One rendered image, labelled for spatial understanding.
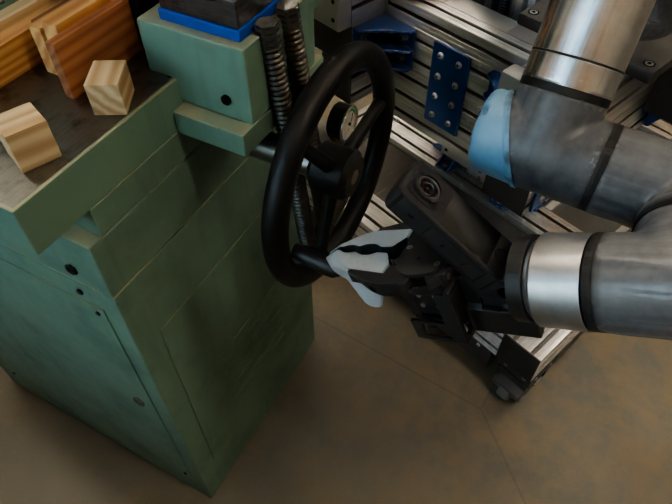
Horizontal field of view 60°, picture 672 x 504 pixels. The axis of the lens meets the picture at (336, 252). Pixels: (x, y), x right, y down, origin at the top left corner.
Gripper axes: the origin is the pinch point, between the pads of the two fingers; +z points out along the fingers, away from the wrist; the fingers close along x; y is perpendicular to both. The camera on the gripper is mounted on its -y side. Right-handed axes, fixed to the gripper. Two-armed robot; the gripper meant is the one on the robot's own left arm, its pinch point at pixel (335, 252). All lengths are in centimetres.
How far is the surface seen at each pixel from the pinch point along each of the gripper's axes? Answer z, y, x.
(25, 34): 29.1, -28.9, 0.7
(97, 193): 19.2, -13.7, -7.9
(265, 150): 13.2, -7.3, 9.3
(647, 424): -8, 95, 53
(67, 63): 21.4, -25.1, -1.3
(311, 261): 3.1, 0.7, -0.8
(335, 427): 46, 68, 17
